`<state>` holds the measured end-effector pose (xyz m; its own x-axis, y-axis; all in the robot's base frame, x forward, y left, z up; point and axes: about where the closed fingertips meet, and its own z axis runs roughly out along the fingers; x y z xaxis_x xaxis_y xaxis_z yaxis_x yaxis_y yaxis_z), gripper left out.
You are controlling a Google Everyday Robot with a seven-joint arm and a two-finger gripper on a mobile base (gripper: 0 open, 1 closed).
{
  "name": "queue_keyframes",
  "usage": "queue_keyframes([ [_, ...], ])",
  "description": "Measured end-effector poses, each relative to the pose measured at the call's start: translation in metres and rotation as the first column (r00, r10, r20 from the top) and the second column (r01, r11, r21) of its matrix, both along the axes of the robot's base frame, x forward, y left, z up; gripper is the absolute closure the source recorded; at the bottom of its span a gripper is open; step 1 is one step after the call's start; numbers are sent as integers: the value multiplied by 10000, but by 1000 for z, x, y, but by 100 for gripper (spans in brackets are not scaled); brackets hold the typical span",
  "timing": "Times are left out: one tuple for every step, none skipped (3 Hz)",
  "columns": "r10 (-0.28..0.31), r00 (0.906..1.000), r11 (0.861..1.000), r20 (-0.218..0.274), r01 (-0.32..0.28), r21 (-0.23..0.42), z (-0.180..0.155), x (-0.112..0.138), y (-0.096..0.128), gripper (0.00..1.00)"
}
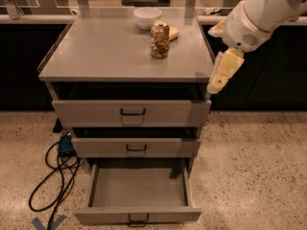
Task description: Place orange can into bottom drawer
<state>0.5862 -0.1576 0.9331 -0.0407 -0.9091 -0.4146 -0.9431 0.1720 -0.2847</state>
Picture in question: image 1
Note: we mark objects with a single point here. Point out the grey middle drawer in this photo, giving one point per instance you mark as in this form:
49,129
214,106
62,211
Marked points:
135,147

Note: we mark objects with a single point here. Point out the grey drawer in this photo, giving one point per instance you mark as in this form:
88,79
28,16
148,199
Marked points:
135,147
131,113
138,191

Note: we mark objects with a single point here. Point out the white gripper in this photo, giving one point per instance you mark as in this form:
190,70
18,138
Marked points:
242,27

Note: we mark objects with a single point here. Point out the grey bottom drawer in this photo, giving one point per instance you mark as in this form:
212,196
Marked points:
138,191

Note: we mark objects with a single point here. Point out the yellow sponge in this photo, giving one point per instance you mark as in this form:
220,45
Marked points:
173,33

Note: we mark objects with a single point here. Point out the grey metal drawer cabinet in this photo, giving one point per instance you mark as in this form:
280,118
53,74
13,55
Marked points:
106,56

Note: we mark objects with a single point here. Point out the grey top drawer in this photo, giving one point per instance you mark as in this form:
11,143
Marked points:
131,113

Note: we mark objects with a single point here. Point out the blue power adapter box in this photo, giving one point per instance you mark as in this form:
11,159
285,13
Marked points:
65,146

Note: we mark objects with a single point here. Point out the orange soda can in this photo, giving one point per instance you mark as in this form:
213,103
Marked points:
160,39

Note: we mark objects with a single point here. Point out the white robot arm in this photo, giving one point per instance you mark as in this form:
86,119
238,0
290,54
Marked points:
267,15

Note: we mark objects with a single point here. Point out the white bowl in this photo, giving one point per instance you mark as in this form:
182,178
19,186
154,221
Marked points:
146,16

